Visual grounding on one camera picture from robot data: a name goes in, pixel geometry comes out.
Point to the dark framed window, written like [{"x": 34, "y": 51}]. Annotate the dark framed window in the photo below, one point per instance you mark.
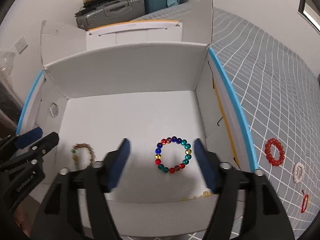
[{"x": 308, "y": 10}]

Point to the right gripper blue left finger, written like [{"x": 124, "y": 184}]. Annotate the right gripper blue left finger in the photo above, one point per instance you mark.
[{"x": 58, "y": 216}]

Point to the white wall socket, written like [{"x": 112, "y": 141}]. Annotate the white wall socket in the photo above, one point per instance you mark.
[{"x": 21, "y": 45}]

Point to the grey hard suitcase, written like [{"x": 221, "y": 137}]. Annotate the grey hard suitcase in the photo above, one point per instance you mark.
[{"x": 110, "y": 13}]

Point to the grey grid bed sheet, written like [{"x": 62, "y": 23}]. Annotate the grey grid bed sheet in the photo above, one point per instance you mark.
[{"x": 280, "y": 98}]

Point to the blue yellow cardboard box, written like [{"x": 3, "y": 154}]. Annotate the blue yellow cardboard box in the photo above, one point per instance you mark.
[{"x": 143, "y": 81}]

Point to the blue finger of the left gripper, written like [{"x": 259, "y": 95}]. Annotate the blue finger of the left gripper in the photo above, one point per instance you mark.
[
  {"x": 42, "y": 147},
  {"x": 22, "y": 141}
]

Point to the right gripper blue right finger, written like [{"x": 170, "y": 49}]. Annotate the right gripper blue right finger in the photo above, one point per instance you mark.
[{"x": 264, "y": 216}]

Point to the person's left hand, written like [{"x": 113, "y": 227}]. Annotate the person's left hand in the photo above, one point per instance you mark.
[{"x": 23, "y": 220}]

